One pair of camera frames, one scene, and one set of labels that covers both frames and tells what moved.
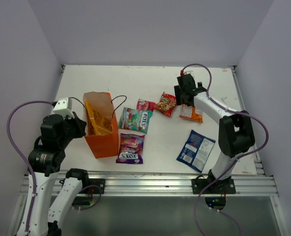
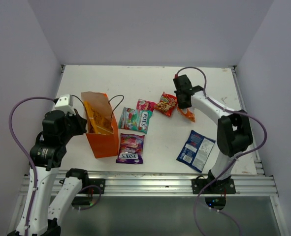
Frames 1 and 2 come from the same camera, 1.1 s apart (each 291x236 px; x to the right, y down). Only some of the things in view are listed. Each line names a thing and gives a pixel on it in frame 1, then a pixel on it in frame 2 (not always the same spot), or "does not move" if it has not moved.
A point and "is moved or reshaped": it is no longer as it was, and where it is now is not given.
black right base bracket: x=222 y=186 does not move
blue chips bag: x=196 y=150 does not move
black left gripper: x=80 y=125 does not move
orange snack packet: x=190 y=112 is moved or reshaped
